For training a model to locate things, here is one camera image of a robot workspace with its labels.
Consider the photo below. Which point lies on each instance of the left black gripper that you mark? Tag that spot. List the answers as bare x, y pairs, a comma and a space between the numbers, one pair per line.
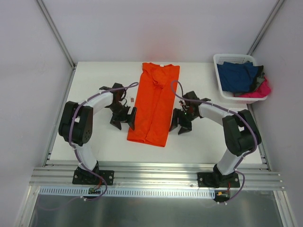
122, 116

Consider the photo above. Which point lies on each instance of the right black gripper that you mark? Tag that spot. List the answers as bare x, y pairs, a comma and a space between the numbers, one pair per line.
181, 118

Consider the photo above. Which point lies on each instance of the orange t shirt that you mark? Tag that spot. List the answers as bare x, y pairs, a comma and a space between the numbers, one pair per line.
154, 102

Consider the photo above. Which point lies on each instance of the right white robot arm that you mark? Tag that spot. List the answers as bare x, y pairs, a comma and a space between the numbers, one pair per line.
241, 137

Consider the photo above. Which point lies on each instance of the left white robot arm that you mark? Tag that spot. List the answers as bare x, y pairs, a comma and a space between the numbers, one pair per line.
76, 128

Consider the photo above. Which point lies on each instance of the blue t shirt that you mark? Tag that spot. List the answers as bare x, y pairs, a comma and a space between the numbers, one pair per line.
234, 77

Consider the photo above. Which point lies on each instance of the white plastic laundry basket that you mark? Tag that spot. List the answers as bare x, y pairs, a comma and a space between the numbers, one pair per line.
238, 59

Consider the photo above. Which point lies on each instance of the pink t shirt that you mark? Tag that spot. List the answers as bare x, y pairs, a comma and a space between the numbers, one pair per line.
262, 91

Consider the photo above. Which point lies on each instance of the dark grey t shirt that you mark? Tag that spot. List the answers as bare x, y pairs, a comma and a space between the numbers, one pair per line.
257, 75

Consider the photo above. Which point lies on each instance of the aluminium mounting rail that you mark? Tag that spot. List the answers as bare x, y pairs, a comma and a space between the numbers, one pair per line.
257, 177

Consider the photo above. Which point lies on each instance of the white slotted cable duct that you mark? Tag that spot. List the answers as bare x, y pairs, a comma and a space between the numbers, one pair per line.
128, 192

